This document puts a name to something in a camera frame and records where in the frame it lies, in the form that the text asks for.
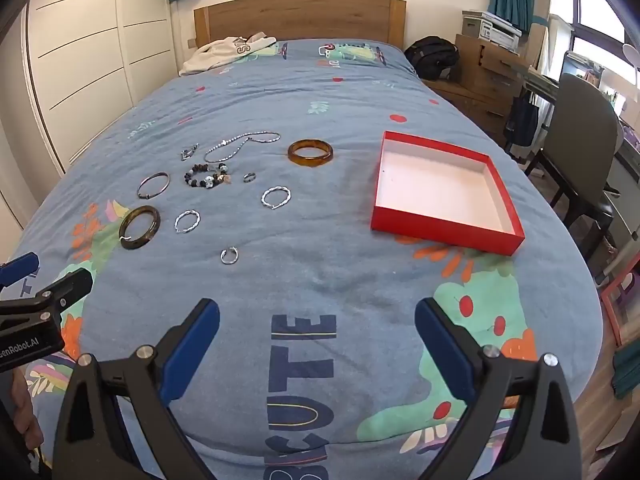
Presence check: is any large twisted silver bracelet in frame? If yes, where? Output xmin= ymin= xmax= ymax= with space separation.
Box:
xmin=260 ymin=185 xmax=292 ymax=210

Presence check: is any red wooden frame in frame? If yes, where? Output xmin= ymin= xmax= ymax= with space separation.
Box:
xmin=600 ymin=270 xmax=640 ymax=347

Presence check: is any grey white printer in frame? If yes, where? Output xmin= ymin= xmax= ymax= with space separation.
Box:
xmin=461 ymin=9 xmax=524 ymax=54

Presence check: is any silver chain necklace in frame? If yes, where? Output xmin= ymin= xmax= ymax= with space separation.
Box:
xmin=203 ymin=130 xmax=282 ymax=164

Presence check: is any amber bangle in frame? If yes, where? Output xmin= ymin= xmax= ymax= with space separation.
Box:
xmin=287 ymin=138 xmax=335 ymax=167

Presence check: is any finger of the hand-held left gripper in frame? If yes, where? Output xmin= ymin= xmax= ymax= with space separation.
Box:
xmin=0 ymin=252 xmax=40 ymax=286
xmin=0 ymin=268 xmax=94 ymax=334

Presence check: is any dark hanging bag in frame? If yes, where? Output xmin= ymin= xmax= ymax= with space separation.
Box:
xmin=505 ymin=87 xmax=544 ymax=149

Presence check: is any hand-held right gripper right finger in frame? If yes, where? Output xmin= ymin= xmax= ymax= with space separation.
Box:
xmin=415 ymin=296 xmax=583 ymax=480

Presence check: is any grey office chair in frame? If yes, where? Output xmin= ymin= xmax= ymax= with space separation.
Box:
xmin=525 ymin=72 xmax=627 ymax=262

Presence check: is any red shallow box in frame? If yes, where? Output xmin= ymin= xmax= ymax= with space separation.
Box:
xmin=370 ymin=130 xmax=526 ymax=257

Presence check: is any white wardrobe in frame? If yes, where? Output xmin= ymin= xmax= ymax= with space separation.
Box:
xmin=0 ymin=0 xmax=177 ymax=233

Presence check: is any white sweatshirt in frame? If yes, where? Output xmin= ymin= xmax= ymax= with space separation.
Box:
xmin=179 ymin=31 xmax=279 ymax=77

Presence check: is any small twisted silver bracelet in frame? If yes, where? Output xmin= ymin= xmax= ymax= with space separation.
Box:
xmin=173 ymin=209 xmax=202 ymax=234

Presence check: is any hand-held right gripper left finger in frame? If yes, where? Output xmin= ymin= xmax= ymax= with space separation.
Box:
xmin=52 ymin=297 xmax=221 ymax=480

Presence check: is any dark brown bangle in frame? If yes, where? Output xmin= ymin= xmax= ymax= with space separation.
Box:
xmin=118 ymin=204 xmax=162 ymax=250

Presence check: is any desk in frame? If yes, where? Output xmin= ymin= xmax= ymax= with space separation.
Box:
xmin=500 ymin=55 xmax=640 ymax=181

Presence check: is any black backpack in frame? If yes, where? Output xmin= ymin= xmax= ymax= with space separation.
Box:
xmin=403 ymin=36 xmax=461 ymax=81

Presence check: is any window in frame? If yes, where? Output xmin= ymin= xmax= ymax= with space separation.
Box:
xmin=550 ymin=0 xmax=640 ymax=63

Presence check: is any blue printed blanket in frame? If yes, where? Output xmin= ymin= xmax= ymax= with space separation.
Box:
xmin=10 ymin=37 xmax=604 ymax=480

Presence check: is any person's left hand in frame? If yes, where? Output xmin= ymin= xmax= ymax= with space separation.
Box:
xmin=11 ymin=370 xmax=45 ymax=452

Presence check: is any wooden headboard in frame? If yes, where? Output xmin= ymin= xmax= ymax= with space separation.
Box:
xmin=194 ymin=0 xmax=407 ymax=52

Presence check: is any wooden drawer cabinet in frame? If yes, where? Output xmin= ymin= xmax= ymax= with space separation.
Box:
xmin=422 ymin=34 xmax=532 ymax=147

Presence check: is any brown beaded bracelet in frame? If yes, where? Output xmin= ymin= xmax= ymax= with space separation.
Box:
xmin=184 ymin=161 xmax=232 ymax=190

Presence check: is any thin silver bangle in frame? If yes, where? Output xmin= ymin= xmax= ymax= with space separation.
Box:
xmin=136 ymin=171 xmax=171 ymax=199

